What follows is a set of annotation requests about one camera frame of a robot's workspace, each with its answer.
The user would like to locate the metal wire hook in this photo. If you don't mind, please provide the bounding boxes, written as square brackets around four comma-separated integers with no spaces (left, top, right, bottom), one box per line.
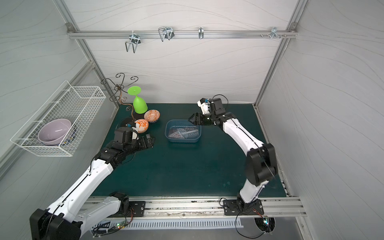
[158,27,175,42]

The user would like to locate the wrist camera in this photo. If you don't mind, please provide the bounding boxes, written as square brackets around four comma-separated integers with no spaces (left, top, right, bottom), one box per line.
[197,98,226,115]
[126,124,139,140]

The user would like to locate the white wire basket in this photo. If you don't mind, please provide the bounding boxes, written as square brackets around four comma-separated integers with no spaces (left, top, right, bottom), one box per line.
[11,81,106,157]

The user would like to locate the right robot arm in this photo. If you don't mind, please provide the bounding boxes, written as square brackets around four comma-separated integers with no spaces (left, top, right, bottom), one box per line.
[188,113,278,209]

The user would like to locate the blue plastic storage box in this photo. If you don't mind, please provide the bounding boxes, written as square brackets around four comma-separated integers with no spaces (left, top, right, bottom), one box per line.
[165,120,202,143]

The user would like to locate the orange patterned bowl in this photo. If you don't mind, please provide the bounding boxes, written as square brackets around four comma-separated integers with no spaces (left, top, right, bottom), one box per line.
[135,119,149,134]

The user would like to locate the green plastic goblet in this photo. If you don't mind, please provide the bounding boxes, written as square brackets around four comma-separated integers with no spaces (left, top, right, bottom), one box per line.
[128,86,148,114]

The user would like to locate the metal wire cup stand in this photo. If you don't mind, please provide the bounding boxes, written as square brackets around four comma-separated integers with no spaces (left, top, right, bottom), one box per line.
[101,73,139,125]

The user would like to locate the clear small triangle ruler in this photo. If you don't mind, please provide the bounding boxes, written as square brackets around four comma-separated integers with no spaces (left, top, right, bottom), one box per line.
[169,129,189,139]

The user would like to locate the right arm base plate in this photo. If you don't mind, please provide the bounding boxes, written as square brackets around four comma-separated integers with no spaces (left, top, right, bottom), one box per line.
[221,199,265,216]

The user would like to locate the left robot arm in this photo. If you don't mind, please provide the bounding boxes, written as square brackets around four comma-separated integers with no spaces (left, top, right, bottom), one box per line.
[30,127,155,240]

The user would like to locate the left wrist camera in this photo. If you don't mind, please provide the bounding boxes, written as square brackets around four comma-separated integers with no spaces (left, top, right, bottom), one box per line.
[126,124,139,140]

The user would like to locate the metal hook right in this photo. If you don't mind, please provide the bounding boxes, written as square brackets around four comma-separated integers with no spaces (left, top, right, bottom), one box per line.
[260,27,287,40]

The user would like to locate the small metal hook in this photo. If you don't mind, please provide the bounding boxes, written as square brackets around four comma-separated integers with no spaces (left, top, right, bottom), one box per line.
[198,27,204,40]

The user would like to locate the purple bowl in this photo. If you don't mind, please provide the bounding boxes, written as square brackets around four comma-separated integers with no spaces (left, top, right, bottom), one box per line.
[38,119,72,146]

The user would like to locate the cables with circuit board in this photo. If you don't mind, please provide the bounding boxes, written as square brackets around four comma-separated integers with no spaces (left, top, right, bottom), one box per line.
[90,206,135,238]

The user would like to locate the metal double hook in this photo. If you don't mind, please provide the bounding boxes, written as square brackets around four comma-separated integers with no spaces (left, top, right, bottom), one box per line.
[125,32,141,53]

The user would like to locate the aluminium top rail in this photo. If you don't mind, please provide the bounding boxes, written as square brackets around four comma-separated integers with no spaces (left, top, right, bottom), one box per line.
[68,30,299,40]

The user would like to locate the long clear stencil ruler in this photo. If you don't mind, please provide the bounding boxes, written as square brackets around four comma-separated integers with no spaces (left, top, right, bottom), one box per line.
[188,129,200,139]

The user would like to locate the black cable right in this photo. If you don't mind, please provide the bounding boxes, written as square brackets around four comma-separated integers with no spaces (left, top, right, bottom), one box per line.
[218,196,271,240]

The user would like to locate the red blue patterned bowl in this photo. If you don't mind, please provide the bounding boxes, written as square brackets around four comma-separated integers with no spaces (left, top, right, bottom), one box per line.
[144,110,161,123]

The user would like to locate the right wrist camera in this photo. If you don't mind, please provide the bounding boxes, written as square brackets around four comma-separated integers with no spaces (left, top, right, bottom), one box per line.
[197,98,226,115]

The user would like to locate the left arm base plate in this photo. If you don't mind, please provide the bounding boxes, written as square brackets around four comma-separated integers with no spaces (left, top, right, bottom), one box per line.
[119,201,146,218]

